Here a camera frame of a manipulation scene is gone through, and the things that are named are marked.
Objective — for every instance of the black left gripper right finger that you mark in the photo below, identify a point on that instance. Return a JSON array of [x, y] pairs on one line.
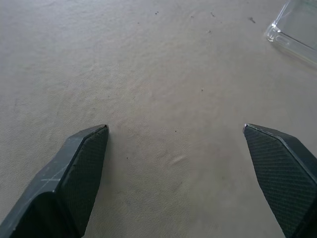
[[280, 178]]

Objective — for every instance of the clear plastic container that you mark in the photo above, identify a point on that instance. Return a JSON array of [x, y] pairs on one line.
[[294, 32]]

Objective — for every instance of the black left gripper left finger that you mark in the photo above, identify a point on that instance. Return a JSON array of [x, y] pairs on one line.
[[74, 178]]

